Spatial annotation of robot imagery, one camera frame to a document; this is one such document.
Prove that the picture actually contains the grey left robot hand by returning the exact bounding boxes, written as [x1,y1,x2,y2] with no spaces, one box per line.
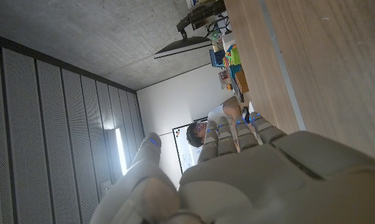
[89,111,375,224]

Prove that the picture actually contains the person in white t-shirt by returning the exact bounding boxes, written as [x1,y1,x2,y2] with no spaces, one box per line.
[186,96,242,149]

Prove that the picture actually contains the black keyboard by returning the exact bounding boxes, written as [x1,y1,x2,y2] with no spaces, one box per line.
[230,79,245,103]

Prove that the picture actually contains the brown toy brick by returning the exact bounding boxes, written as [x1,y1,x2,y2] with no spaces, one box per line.
[234,68,250,94]

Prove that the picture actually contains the teal toy block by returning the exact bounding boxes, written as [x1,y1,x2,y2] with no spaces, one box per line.
[229,63,242,78]

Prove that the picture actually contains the green toy block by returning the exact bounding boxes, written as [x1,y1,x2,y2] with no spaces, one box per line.
[230,46,242,66]

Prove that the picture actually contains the white cube box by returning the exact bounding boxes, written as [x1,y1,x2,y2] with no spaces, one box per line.
[221,32,237,52]

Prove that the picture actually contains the black computer monitor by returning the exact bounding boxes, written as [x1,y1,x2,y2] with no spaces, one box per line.
[153,1,227,60]

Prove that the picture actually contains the whiteboard with black frame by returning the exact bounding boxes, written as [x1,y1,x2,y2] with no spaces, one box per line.
[171,116,209,175]

